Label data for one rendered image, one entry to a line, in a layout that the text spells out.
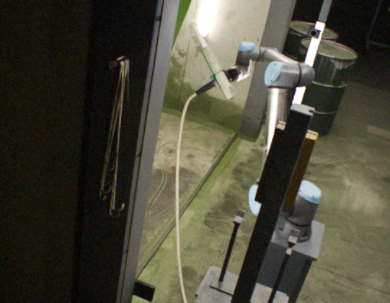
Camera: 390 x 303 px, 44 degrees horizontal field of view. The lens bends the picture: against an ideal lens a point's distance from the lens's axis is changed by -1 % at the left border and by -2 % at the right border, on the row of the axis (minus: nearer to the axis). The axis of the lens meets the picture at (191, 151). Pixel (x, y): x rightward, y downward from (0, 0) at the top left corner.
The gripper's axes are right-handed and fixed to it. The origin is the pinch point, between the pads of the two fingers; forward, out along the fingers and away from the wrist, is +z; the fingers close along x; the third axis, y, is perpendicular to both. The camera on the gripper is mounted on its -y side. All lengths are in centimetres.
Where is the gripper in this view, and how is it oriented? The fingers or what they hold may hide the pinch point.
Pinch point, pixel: (216, 81)
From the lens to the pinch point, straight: 265.1
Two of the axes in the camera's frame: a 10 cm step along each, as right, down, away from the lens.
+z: -5.6, 3.1, -7.7
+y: -7.0, 3.1, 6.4
